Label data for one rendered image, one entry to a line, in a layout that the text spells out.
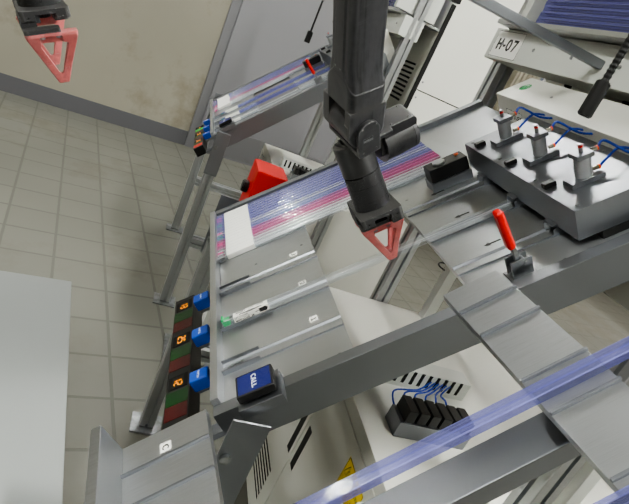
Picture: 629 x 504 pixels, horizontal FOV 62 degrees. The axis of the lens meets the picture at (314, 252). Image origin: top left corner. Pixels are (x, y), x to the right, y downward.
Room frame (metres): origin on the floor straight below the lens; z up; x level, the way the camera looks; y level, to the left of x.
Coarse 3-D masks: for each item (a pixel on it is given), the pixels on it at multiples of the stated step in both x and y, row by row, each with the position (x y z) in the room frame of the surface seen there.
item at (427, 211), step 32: (448, 128) 1.30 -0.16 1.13; (480, 128) 1.24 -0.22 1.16; (416, 192) 1.03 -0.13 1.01; (448, 192) 0.99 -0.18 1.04; (480, 192) 0.96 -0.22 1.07; (416, 224) 0.91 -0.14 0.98; (480, 224) 0.85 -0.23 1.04; (512, 224) 0.83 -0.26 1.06; (448, 256) 0.79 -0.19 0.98; (480, 256) 0.76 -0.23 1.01; (544, 256) 0.73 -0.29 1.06
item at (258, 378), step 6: (252, 372) 0.57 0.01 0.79; (258, 372) 0.57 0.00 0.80; (264, 372) 0.57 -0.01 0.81; (240, 378) 0.57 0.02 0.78; (246, 378) 0.56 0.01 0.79; (252, 378) 0.56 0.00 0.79; (258, 378) 0.56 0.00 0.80; (264, 378) 0.56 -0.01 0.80; (270, 378) 0.56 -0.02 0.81; (240, 384) 0.56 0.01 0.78; (246, 384) 0.55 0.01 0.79; (252, 384) 0.55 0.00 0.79; (258, 384) 0.55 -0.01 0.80; (264, 384) 0.55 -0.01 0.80; (240, 390) 0.55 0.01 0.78; (246, 390) 0.54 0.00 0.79
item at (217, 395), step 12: (216, 216) 1.18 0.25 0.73; (216, 228) 1.11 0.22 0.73; (216, 240) 1.05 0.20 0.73; (216, 252) 0.99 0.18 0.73; (216, 264) 0.94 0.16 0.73; (216, 276) 0.89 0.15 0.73; (216, 288) 0.85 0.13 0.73; (216, 300) 0.81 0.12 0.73; (216, 312) 0.77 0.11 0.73; (216, 324) 0.74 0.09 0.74; (216, 336) 0.70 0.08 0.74; (216, 348) 0.67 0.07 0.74; (216, 360) 0.65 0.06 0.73; (216, 372) 0.62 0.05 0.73; (216, 384) 0.60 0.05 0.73; (216, 396) 0.58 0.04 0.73
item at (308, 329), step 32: (256, 256) 0.96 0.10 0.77; (288, 256) 0.92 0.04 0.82; (224, 288) 0.87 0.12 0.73; (256, 288) 0.85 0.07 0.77; (288, 288) 0.82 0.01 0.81; (320, 288) 0.79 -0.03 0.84; (256, 320) 0.75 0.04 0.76; (288, 320) 0.73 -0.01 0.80; (320, 320) 0.71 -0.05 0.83; (224, 352) 0.69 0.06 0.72; (256, 352) 0.67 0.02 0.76; (288, 352) 0.66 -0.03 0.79; (320, 352) 0.64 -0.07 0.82; (224, 384) 0.62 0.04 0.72
